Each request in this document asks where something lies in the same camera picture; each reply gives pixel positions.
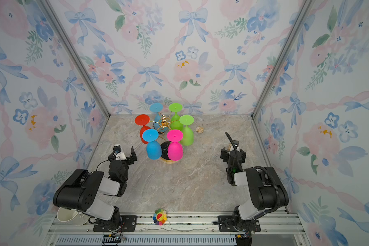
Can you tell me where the green wine glass front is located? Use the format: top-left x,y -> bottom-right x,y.
179,115 -> 194,146

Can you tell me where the green wine glass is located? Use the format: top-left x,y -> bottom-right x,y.
179,115 -> 194,146
169,103 -> 183,131

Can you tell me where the magenta wine glass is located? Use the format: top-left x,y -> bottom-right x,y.
167,130 -> 183,161

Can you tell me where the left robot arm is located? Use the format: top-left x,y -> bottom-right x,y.
53,145 -> 137,233

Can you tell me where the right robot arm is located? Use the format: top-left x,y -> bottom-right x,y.
214,139 -> 289,237

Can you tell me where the blue wine glass front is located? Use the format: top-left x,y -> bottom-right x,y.
142,129 -> 162,160

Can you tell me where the red wine glass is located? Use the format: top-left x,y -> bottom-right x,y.
134,114 -> 151,144

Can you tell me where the light blue wine glass back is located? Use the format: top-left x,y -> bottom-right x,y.
150,103 -> 170,134

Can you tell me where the gold wine glass rack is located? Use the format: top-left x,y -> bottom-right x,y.
151,112 -> 183,164

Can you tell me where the green wine glass back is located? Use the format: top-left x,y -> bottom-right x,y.
169,103 -> 183,131

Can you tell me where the small brown cookie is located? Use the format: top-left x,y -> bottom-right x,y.
196,127 -> 204,133

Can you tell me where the rainbow flower toy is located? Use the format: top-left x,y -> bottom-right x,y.
153,209 -> 168,226

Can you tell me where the white paper cup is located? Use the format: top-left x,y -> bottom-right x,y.
56,208 -> 90,226

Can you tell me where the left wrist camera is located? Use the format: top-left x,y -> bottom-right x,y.
113,145 -> 127,161

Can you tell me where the black corrugated cable hose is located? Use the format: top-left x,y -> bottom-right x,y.
224,132 -> 280,216

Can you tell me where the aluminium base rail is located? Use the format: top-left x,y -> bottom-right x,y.
42,209 -> 310,246

